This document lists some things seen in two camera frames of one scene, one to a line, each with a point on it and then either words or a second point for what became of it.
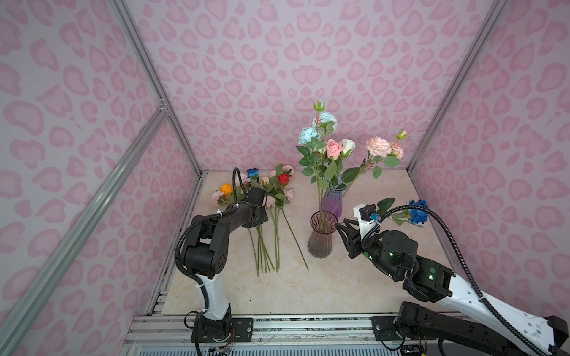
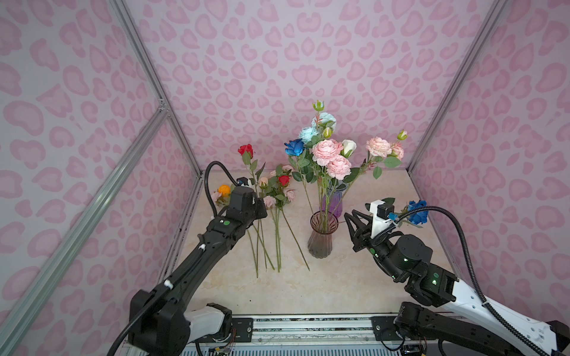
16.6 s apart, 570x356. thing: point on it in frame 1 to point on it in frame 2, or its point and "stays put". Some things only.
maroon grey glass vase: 322,223 stays put
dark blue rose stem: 407,215 stays put
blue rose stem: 254,174 to 300,157
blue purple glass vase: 332,196 stays put
